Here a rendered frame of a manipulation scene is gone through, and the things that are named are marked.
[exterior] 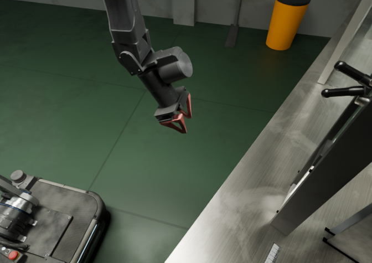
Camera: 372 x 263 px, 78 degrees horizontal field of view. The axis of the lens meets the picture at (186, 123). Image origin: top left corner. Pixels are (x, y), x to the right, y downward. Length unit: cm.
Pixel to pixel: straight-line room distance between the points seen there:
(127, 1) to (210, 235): 57
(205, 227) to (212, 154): 124
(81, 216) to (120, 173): 47
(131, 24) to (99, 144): 162
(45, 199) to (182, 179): 87
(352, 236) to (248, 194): 25
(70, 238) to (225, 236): 98
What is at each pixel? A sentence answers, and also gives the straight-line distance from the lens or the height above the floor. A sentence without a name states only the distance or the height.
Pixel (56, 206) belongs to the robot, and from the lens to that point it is 158.
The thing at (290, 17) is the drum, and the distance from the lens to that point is 301.
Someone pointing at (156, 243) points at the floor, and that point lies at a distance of 160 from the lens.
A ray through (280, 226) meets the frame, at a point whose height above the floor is 93.
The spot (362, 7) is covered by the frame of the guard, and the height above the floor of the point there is 122.
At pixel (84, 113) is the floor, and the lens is 233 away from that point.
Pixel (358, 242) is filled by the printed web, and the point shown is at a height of 98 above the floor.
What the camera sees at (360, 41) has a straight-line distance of 109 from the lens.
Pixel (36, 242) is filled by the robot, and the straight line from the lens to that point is 153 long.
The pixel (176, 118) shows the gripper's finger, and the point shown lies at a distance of 58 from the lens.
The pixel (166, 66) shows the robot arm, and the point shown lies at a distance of 52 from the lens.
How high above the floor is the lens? 154
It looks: 49 degrees down
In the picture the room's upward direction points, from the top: straight up
